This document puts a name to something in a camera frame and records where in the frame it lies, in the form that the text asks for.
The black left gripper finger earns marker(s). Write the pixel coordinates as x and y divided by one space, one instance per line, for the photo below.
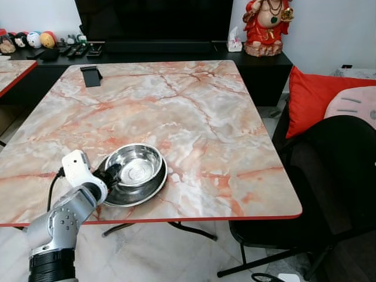
116 182
116 170

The stainless steel bowl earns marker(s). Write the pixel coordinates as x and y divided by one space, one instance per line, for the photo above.
138 167

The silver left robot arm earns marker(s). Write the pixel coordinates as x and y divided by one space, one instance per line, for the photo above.
59 220

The marble pattern folding table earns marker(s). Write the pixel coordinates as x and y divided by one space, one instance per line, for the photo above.
12 73
194 129

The black chair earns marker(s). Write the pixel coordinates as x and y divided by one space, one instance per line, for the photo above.
335 176

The pink face cushion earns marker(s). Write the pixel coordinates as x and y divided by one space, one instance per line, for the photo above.
355 106

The black pouch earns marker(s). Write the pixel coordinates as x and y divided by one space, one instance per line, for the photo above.
47 55

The yellow round figurine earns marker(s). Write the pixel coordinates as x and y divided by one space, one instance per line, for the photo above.
48 39

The black flat television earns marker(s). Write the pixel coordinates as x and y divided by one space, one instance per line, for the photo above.
153 20

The white round figurine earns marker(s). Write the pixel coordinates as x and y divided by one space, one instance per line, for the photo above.
34 39

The dark round figurine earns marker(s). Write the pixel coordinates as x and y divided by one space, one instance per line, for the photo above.
21 39

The red cushion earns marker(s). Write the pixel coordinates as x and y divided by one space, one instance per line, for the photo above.
311 100

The red laughing Buddha statue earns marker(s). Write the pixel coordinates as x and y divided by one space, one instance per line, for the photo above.
267 29

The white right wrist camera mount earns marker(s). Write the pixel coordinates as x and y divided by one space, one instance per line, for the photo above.
289 278

